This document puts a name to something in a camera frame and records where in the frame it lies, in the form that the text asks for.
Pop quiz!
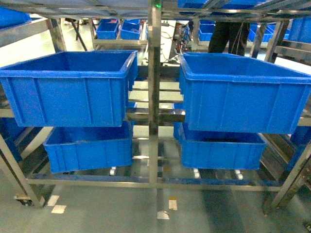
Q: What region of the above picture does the blue bin lower right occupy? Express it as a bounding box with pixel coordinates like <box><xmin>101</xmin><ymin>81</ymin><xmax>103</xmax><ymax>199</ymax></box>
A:
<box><xmin>178</xmin><ymin>123</ymin><xmax>267</xmax><ymax>170</ymax></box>

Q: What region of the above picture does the small blue background bin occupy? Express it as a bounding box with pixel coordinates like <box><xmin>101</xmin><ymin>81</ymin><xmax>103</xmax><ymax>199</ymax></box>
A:
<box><xmin>96</xmin><ymin>18</ymin><xmax>119</xmax><ymax>40</ymax></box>
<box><xmin>121</xmin><ymin>19</ymin><xmax>141</xmax><ymax>40</ymax></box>

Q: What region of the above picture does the large blue bin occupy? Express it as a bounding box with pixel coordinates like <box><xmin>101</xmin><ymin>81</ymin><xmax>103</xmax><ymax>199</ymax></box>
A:
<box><xmin>0</xmin><ymin>50</ymin><xmax>138</xmax><ymax>127</ymax></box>
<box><xmin>179</xmin><ymin>52</ymin><xmax>311</xmax><ymax>134</ymax></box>

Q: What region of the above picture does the blue bin lower left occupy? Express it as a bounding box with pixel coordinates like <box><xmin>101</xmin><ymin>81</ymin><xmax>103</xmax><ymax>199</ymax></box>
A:
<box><xmin>43</xmin><ymin>121</ymin><xmax>133</xmax><ymax>173</ymax></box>

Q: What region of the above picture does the large blue bin upper right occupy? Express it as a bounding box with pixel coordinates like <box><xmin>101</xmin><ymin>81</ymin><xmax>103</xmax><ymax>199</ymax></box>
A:
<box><xmin>179</xmin><ymin>52</ymin><xmax>311</xmax><ymax>134</ymax></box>

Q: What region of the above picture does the person in green shirt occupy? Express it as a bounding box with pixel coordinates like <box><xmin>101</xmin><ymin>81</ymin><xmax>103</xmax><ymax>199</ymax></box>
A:
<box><xmin>208</xmin><ymin>22</ymin><xmax>250</xmax><ymax>56</ymax></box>

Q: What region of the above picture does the stainless steel flow rack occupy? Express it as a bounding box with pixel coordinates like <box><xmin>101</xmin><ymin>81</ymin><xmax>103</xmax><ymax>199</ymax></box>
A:
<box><xmin>0</xmin><ymin>0</ymin><xmax>311</xmax><ymax>212</ymax></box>

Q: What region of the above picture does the large blue bin upper left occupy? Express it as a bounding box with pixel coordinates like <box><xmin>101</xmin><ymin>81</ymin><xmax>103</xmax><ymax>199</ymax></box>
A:
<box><xmin>0</xmin><ymin>50</ymin><xmax>138</xmax><ymax>127</ymax></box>

